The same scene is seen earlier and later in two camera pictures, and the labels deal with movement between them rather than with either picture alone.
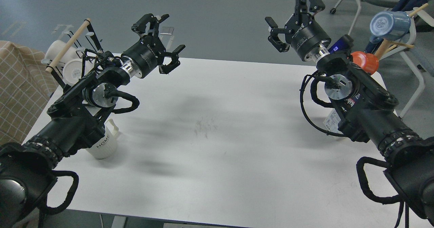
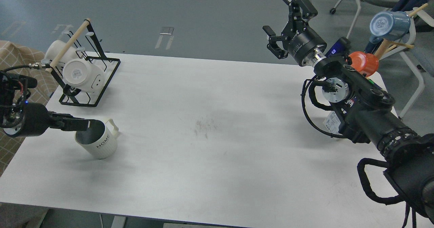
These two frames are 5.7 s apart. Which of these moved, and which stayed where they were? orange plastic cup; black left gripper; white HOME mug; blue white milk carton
Moved: black left gripper
Stayed: orange plastic cup; white HOME mug; blue white milk carton
